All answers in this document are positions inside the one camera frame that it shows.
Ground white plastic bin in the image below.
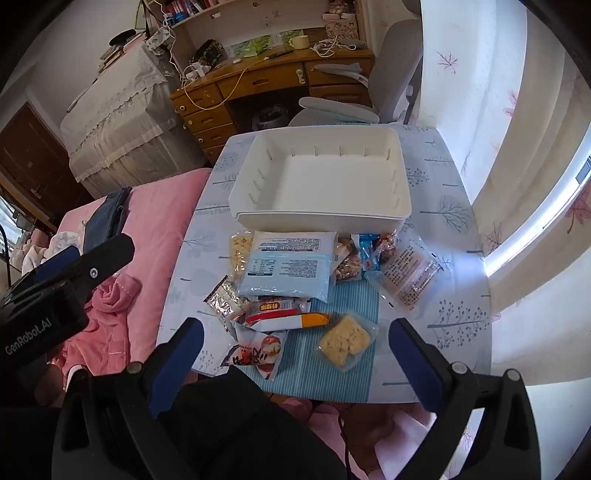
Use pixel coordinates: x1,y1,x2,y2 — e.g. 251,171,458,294
228,124,413,232

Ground pink blanket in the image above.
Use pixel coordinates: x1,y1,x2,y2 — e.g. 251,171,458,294
28,168,439,480

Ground clear printed snack packet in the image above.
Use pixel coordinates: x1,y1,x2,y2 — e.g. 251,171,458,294
365,233,446,319

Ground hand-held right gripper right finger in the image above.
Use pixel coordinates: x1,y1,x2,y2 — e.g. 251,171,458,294
389,318,541,480

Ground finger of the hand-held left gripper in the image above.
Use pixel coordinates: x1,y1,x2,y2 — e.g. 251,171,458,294
34,246,81,283
74,233,136,296

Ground small blue snack packet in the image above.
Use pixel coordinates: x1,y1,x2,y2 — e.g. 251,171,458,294
351,233,384,273

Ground stack of books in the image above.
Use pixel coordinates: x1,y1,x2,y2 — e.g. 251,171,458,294
98,44,126,71

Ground red candy packet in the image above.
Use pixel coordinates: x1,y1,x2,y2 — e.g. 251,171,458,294
376,231,402,259

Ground striped blue placemat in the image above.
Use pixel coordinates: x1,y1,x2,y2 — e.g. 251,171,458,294
217,281,384,404

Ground blue denim cloth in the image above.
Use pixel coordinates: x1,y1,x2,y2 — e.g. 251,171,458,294
82,187,134,252

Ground grey office chair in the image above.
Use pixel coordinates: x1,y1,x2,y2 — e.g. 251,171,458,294
286,19,423,127

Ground mixed nuts packet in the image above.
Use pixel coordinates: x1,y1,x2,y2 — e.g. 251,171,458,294
333,240,365,282

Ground wooden desk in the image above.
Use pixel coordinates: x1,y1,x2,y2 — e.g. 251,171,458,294
170,44,376,164

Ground green picture cards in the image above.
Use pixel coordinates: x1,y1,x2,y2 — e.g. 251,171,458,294
231,30,305,57

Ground clear packet of yellow puffs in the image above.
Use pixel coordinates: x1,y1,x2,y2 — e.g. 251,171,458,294
228,232,257,282

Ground black patterned pouch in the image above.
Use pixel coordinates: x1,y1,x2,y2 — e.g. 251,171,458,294
191,39,227,65

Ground apple print snack packet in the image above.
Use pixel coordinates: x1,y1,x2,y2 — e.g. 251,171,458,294
221,330,289,381

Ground orange white snack packet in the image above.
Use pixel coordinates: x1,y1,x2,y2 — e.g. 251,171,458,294
235,311,333,333

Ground black trash bin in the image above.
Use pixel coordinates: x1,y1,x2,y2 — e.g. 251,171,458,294
252,106,289,132

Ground silver snack packet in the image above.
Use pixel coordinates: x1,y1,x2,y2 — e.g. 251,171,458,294
203,275,250,319

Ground pink towel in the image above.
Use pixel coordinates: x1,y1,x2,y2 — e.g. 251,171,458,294
90,272,141,315

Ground thin black cable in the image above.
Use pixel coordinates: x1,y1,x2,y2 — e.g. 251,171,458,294
337,406,357,480

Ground leaf print tablecloth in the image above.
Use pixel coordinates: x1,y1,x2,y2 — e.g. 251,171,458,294
156,124,492,407

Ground square yellow cracker packet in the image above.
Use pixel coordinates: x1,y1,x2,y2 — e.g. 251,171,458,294
314,311,379,374

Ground person's black clothing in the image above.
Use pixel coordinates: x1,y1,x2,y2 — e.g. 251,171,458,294
159,364,347,480

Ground red white snack packet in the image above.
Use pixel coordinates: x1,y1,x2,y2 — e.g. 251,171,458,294
228,298,312,326

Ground yellow cake packet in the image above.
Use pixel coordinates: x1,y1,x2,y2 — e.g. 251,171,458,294
235,230,334,303

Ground yellow cable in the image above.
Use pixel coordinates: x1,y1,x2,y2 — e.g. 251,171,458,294
185,55,269,112

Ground dark wooden cabinet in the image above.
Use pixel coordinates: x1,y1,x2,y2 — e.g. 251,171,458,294
0,102,93,232

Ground white cable bundle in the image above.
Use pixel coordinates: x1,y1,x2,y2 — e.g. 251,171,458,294
311,39,365,57

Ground row of books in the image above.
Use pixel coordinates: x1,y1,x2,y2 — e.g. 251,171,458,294
161,0,232,17

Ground desk hutch shelf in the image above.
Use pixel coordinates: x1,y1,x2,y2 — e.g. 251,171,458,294
152,0,365,65

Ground white floral cloth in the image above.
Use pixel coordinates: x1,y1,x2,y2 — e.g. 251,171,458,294
14,228,84,273

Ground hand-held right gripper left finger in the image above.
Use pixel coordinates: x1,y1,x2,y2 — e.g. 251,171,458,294
53,318,206,480

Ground printed cardboard box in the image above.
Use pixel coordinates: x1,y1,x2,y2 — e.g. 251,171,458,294
323,18,361,42

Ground floral curtain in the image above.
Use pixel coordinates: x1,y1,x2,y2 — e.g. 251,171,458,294
406,0,591,388

